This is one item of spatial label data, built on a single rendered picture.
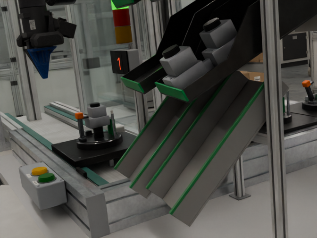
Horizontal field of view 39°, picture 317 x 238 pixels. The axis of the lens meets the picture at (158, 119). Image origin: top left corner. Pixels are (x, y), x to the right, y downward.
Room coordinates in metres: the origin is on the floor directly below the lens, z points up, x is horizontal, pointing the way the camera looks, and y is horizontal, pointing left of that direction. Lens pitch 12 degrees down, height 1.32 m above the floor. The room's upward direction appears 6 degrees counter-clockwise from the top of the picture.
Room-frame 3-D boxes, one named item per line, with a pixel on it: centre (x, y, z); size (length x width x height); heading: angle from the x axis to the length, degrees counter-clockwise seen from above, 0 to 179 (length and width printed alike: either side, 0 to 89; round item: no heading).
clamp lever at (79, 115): (1.29, 0.22, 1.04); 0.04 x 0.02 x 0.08; 118
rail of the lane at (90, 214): (1.31, 0.36, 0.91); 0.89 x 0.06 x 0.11; 28
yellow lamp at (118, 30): (1.36, 0.08, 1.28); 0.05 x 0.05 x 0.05
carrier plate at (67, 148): (1.31, 0.19, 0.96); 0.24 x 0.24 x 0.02; 28
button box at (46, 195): (1.11, 0.32, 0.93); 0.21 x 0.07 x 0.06; 28
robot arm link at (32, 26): (1.00, 0.25, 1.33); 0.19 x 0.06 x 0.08; 27
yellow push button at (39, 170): (1.11, 0.32, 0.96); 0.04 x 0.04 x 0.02
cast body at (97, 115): (1.31, 0.18, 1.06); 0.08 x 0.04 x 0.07; 118
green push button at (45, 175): (1.05, 0.29, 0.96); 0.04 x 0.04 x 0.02
